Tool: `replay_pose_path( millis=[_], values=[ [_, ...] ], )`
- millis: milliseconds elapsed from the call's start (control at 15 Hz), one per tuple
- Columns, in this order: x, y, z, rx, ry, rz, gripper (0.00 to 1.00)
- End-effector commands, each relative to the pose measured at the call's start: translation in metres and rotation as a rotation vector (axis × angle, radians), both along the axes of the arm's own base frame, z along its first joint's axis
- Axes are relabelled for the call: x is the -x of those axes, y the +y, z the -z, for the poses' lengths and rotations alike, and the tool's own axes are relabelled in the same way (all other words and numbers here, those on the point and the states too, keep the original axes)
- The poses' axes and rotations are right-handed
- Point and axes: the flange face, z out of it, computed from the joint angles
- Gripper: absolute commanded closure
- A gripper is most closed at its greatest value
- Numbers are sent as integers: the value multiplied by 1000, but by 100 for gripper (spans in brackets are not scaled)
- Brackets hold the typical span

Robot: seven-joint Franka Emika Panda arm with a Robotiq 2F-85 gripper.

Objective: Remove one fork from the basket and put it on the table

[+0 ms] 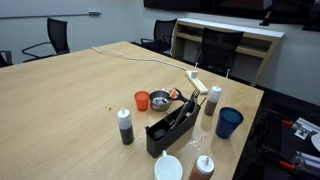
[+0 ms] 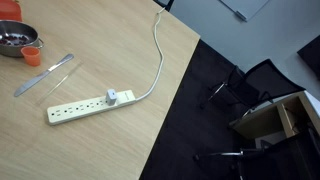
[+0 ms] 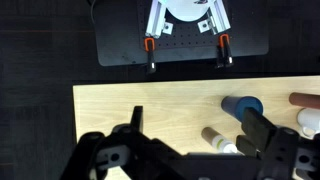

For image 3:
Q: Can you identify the left aluminium rail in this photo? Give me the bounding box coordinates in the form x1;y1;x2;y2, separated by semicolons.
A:
145;0;173;39

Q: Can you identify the blue plastic cup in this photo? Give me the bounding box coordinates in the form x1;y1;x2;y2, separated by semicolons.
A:
221;96;263;121

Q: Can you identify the brown sauce squeeze bottle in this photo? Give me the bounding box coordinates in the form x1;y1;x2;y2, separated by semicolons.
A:
201;127;238;154

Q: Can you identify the left orange black clamp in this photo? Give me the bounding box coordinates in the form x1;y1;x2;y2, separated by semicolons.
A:
144;37;156;74

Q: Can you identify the aluminium rail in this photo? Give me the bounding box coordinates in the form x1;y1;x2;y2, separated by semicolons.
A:
145;0;173;39
198;0;231;35

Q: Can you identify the orange black clamp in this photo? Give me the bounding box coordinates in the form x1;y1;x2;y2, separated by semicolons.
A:
144;37;156;74
216;34;233;68

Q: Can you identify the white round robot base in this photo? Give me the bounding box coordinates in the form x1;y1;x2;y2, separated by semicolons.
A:
166;0;209;22

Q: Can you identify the right aluminium rail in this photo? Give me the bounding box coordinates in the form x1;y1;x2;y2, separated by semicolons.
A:
198;0;231;35

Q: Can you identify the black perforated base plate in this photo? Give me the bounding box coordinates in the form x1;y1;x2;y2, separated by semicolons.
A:
91;0;269;66

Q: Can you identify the red-brown sauce squeeze bottle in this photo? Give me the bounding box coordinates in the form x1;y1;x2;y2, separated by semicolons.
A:
289;92;320;109

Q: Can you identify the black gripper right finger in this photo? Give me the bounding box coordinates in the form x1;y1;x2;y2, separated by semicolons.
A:
236;107;277;157

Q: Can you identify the right orange black clamp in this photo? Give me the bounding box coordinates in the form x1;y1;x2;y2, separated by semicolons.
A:
216;34;233;68

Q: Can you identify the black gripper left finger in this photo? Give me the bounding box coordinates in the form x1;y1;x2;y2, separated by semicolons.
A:
130;106;143;132

